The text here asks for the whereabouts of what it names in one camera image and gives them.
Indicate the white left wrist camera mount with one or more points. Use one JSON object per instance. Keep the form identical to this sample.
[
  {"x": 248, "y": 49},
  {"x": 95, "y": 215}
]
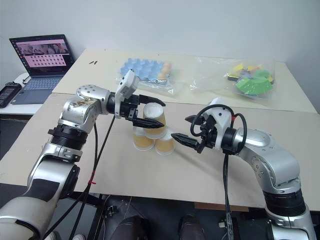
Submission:
[{"x": 127, "y": 83}]

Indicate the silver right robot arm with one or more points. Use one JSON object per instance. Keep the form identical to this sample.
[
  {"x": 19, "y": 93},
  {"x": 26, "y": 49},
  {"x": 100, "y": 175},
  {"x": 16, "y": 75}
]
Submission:
[{"x": 277, "y": 162}]

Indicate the black table frame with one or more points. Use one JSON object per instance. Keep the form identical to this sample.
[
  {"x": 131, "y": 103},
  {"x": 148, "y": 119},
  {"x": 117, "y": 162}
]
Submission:
[{"x": 96, "y": 200}]

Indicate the open grey laptop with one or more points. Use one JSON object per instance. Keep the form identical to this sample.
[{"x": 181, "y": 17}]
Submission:
[{"x": 43, "y": 65}]

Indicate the black and yellow block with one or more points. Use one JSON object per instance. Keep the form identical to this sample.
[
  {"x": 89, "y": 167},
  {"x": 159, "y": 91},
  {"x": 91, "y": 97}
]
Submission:
[{"x": 232, "y": 77}]

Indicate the large clear plastic bag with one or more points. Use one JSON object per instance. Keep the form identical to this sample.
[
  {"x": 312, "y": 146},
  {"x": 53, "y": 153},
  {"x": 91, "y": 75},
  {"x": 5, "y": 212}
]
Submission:
[{"x": 212, "y": 75}]

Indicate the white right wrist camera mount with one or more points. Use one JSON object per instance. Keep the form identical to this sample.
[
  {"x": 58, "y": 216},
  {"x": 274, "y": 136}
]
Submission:
[{"x": 221, "y": 117}]

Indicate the white shoe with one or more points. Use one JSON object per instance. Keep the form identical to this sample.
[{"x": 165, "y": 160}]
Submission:
[
  {"x": 80, "y": 237},
  {"x": 53, "y": 236}
]

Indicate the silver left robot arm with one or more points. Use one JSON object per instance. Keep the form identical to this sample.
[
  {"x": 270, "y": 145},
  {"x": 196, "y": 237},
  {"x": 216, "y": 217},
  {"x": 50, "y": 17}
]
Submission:
[{"x": 75, "y": 110}]

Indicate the yellow foam block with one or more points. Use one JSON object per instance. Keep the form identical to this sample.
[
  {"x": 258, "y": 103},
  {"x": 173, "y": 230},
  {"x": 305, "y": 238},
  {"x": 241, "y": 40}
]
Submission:
[{"x": 237, "y": 69}]

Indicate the black handheld controller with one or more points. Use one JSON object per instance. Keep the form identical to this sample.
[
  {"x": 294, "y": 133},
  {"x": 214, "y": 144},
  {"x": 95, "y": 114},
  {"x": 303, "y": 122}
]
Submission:
[{"x": 8, "y": 93}]

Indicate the small green foam block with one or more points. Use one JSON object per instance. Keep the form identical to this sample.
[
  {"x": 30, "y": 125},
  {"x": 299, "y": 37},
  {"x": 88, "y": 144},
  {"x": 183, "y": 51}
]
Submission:
[{"x": 262, "y": 74}]

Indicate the white side table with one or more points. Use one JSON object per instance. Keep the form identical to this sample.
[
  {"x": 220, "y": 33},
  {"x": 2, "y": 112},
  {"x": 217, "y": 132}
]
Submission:
[{"x": 18, "y": 110}]

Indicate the orange toy egg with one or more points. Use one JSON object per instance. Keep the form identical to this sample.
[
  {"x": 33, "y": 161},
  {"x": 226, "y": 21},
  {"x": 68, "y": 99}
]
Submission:
[
  {"x": 164, "y": 74},
  {"x": 168, "y": 66}
]

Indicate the blue egg tray in bag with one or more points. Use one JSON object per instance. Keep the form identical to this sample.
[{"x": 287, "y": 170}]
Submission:
[{"x": 172, "y": 85}]

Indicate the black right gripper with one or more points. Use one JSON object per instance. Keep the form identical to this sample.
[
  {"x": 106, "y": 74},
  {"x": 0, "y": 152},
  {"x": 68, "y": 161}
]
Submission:
[{"x": 209, "y": 136}]

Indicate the large green foam block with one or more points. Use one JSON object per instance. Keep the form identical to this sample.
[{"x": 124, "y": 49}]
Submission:
[{"x": 252, "y": 86}]

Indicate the brown paper cup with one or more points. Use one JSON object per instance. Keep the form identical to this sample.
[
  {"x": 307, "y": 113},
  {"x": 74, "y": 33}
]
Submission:
[
  {"x": 143, "y": 142},
  {"x": 156, "y": 113},
  {"x": 165, "y": 146}
]

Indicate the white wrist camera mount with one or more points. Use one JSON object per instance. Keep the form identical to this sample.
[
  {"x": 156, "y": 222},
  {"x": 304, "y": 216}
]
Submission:
[
  {"x": 221, "y": 117},
  {"x": 127, "y": 83}
]

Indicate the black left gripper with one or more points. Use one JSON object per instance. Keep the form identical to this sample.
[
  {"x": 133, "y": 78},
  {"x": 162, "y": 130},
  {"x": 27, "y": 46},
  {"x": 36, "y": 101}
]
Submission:
[{"x": 128, "y": 108}]

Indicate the dark rounded shape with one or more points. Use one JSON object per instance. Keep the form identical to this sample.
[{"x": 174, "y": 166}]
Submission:
[
  {"x": 190, "y": 227},
  {"x": 135, "y": 228}
]

